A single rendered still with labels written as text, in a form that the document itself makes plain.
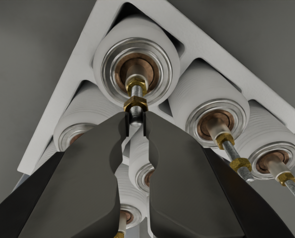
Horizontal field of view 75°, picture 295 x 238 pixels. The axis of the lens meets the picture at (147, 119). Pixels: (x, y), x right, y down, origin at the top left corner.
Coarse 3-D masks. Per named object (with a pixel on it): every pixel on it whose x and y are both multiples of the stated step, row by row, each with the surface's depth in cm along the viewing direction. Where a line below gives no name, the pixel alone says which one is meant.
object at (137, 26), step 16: (128, 16) 30; (144, 16) 29; (112, 32) 19; (128, 32) 18; (144, 32) 18; (160, 32) 19; (96, 64) 20; (176, 64) 20; (96, 80) 21; (176, 80) 21
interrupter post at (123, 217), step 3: (120, 213) 34; (123, 213) 34; (120, 216) 33; (123, 216) 33; (126, 216) 34; (120, 219) 33; (123, 219) 33; (126, 219) 34; (120, 222) 32; (123, 222) 32; (120, 225) 32; (123, 225) 32; (120, 228) 31; (123, 228) 32; (120, 231) 31; (123, 231) 31
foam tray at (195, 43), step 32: (96, 0) 23; (128, 0) 23; (160, 0) 23; (96, 32) 24; (192, 32) 25; (224, 64) 27; (64, 96) 29; (256, 96) 30; (288, 128) 34; (32, 160) 36; (128, 160) 37; (224, 160) 42
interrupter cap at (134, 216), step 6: (126, 204) 32; (120, 210) 33; (126, 210) 33; (132, 210) 33; (138, 210) 33; (132, 216) 34; (138, 216) 34; (126, 222) 35; (132, 222) 35; (138, 222) 35; (126, 228) 36
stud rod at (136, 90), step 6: (132, 90) 16; (138, 90) 16; (132, 108) 13; (138, 108) 13; (132, 114) 13; (138, 114) 13; (132, 120) 13; (138, 120) 13; (132, 126) 13; (138, 126) 13
